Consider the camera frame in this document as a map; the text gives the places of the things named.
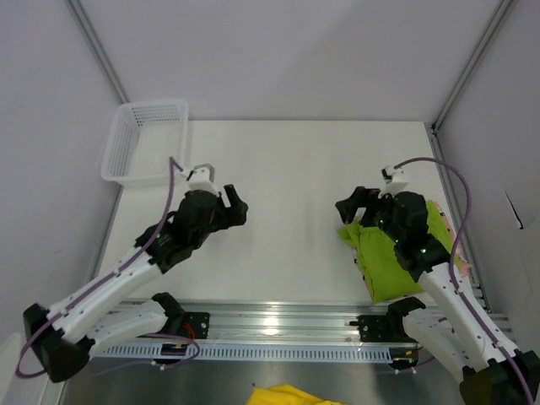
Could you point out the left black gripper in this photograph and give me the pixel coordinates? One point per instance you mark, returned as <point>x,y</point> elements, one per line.
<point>234,215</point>

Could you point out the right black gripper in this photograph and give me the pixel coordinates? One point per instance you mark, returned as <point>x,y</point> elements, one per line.
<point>361,197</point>

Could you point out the lime green shorts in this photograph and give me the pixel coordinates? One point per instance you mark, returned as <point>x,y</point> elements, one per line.
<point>383,276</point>

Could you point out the pink shark print shorts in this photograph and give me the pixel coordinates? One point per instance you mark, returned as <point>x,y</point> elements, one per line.
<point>441,229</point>

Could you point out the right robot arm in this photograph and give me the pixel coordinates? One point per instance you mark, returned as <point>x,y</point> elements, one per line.
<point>488,366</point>

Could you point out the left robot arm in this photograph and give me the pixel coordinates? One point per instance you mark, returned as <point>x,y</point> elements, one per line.
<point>66,335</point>

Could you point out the white perforated plastic basket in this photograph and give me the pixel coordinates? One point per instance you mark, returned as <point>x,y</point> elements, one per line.
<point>142,138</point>

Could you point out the yellow cloth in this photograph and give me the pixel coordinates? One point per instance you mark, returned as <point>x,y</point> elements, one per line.
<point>285,395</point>

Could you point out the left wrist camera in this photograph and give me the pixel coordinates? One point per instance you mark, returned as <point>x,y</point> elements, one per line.
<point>200,178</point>

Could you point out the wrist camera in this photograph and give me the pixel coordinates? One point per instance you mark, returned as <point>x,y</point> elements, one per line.
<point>200,178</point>
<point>396,181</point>

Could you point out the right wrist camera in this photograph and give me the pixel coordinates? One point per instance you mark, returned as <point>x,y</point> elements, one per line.
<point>396,181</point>

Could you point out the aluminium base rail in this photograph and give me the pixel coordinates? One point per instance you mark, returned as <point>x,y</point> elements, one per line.
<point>281,322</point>

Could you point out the slotted cable duct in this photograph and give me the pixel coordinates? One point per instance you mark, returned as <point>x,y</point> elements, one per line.
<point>348,353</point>

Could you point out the left aluminium frame post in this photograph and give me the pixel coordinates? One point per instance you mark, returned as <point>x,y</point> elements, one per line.
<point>97,49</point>

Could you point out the aluminium frame post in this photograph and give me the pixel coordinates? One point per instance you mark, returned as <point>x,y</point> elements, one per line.
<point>480,50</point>
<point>97,49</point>

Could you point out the right aluminium frame post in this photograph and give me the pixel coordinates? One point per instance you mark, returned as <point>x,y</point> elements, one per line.
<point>480,50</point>

